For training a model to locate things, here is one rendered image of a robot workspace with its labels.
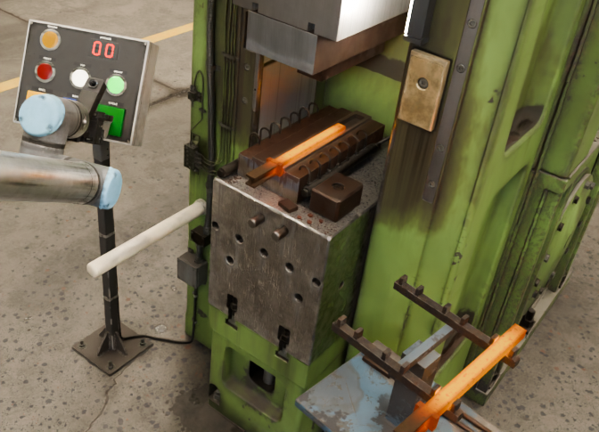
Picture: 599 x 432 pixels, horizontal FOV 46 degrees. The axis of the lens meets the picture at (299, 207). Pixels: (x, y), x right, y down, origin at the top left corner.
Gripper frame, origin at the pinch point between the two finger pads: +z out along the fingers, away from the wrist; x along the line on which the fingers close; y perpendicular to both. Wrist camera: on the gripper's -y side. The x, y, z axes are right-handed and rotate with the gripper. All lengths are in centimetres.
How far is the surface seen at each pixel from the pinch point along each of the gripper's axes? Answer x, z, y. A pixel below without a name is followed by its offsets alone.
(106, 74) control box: -3.0, 2.0, -10.9
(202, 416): 31, 45, 92
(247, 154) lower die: 37.7, 4.1, 2.7
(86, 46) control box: -9.6, 2.0, -17.1
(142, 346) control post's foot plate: 1, 65, 80
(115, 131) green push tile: 2.4, 1.3, 3.4
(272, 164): 46.0, -4.1, 3.8
